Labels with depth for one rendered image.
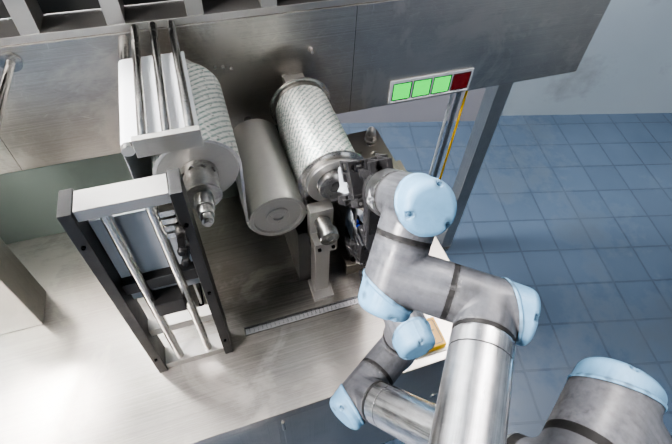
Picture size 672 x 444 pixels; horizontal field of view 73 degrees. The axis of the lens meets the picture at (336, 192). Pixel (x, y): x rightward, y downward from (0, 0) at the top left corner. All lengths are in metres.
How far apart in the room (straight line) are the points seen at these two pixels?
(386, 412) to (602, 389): 0.33
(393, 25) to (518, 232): 1.70
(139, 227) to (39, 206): 0.63
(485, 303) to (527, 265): 1.93
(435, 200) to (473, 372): 0.20
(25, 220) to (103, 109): 0.41
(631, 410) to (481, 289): 0.26
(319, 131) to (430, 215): 0.42
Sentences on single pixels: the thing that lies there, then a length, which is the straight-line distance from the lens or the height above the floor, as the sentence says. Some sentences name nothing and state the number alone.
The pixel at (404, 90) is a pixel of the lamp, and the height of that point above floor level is 1.19.
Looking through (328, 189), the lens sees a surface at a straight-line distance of 0.90.
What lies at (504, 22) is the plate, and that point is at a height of 1.34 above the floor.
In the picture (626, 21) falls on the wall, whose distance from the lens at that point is 3.28.
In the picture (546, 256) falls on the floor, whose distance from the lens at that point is 2.59.
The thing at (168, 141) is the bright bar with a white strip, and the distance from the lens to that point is 0.74.
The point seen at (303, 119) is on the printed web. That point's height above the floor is 1.31.
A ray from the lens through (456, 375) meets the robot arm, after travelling 0.55.
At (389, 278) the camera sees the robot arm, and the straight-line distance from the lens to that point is 0.59.
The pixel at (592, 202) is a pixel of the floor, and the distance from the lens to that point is 2.98.
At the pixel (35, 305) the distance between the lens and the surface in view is 1.27.
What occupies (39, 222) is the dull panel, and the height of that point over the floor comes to 0.96.
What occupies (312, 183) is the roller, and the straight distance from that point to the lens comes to 0.89.
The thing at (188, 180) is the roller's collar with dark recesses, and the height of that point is 1.36.
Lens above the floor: 1.92
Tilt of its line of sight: 48 degrees down
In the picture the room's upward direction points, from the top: 3 degrees clockwise
